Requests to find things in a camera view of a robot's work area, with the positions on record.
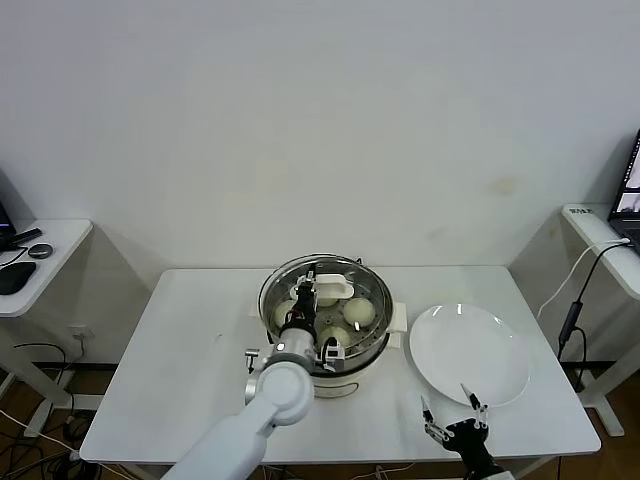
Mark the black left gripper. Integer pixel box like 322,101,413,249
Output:
285,269,321,331

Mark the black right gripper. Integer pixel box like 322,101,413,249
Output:
419,382,506,480

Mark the glass lid with cream handle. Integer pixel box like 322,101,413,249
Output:
258,253,395,347

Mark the stainless steel steamer basket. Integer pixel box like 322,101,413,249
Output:
262,259,394,374

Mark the white round plate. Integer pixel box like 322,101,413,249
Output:
407,302,531,409

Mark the cream electric cooking pot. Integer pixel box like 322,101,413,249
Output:
248,294,409,401

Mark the white side desk with laptop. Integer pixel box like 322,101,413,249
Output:
558,203,640,439

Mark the black open laptop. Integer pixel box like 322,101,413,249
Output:
605,128,640,242

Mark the black remote control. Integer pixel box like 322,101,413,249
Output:
7,228,42,250

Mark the dark computer monitor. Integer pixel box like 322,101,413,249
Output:
0,168,17,252

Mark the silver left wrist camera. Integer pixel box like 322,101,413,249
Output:
319,337,350,375

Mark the black cable with power adapter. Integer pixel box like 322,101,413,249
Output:
555,243,629,396

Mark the white laptop cable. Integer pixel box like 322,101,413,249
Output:
537,238,630,321

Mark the black floor cable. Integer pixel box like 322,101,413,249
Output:
12,342,69,374

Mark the white floor cable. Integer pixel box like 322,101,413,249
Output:
0,409,81,459

